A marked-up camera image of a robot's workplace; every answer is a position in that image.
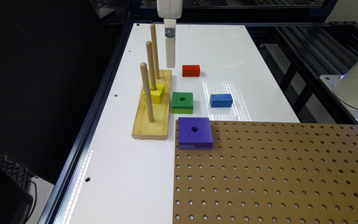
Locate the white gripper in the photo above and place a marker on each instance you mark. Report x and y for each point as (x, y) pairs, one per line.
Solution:
(170, 10)

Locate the red rectangular block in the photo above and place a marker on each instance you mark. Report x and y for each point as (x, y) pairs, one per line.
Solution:
(191, 70)

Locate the yellow block on peg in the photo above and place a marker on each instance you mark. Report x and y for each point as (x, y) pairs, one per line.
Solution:
(158, 94)

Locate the green square block with hole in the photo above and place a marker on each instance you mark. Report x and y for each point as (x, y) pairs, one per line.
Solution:
(182, 103)

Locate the blue rectangular block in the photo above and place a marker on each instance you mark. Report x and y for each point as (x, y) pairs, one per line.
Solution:
(220, 100)

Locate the purple square block with hole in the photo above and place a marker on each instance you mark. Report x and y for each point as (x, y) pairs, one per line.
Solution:
(195, 133)

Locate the rear wooden peg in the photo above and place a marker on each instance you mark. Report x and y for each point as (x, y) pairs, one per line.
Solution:
(155, 50)

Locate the wooden peg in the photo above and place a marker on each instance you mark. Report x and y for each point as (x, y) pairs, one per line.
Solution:
(147, 92)
(151, 65)
(155, 50)

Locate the middle wooden peg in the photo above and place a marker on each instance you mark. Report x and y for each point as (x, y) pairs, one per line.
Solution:
(151, 65)

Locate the front wooden peg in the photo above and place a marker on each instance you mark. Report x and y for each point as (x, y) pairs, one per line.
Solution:
(147, 92)

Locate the wooden peg base board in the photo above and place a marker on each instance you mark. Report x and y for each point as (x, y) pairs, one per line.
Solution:
(158, 129)

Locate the brown perforated pegboard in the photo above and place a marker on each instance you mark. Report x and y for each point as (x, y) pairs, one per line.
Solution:
(260, 172)

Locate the black keyboard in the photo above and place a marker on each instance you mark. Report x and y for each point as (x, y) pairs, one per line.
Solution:
(18, 174)

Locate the black monitor corner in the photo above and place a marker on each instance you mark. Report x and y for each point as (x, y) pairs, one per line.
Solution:
(15, 202)

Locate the black aluminium frame rack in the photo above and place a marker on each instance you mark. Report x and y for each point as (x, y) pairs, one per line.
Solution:
(313, 46)

